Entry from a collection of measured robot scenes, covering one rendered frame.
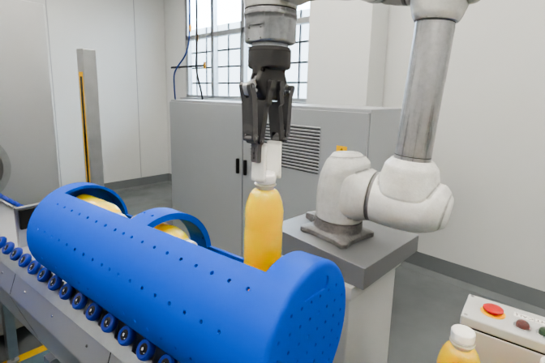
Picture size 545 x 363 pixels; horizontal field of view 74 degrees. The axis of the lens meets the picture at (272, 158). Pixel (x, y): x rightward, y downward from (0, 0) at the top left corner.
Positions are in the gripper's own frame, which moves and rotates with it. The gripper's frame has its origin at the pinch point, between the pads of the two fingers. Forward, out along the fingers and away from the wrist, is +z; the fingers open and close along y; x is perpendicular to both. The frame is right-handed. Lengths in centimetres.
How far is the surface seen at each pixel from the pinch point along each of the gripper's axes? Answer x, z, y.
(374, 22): -84, -74, -252
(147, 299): -16.9, 27.4, 14.7
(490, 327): 37, 30, -23
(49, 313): -67, 52, 14
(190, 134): -216, 26, -166
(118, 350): -33, 48, 12
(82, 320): -50, 48, 12
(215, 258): -5.7, 18.2, 7.5
